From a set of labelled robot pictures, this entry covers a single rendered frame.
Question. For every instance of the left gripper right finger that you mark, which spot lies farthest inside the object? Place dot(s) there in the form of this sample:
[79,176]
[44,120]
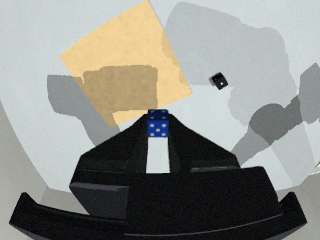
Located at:
[196,153]

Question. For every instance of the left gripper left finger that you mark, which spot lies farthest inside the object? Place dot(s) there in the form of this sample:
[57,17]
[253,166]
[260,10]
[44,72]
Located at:
[120,151]

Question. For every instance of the tan mat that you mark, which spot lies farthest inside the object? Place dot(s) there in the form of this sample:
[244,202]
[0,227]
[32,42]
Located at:
[127,66]

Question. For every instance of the blue die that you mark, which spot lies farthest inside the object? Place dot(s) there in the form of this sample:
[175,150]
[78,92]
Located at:
[157,122]

